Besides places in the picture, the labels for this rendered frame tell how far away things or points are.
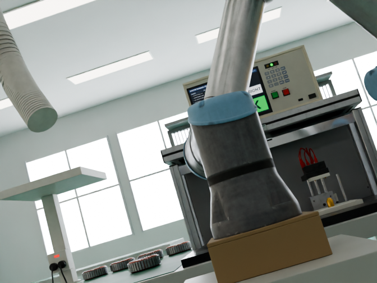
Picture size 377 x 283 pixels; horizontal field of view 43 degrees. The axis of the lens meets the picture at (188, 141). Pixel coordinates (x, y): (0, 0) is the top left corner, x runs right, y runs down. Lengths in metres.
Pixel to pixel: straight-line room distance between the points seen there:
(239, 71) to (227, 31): 0.09
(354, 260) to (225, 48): 0.50
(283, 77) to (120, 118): 6.77
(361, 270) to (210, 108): 0.33
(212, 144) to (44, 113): 1.80
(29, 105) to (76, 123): 6.05
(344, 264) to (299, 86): 1.06
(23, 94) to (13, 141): 6.41
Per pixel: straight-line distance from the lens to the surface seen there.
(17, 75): 2.66
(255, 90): 1.63
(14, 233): 8.84
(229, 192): 0.75
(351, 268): 0.66
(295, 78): 1.65
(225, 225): 0.74
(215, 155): 0.76
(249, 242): 0.72
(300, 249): 0.73
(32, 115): 2.48
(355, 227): 1.22
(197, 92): 1.64
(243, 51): 0.97
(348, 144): 1.76
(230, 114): 0.76
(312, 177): 1.52
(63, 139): 8.57
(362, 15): 0.97
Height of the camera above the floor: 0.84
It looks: 10 degrees up
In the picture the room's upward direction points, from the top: 17 degrees counter-clockwise
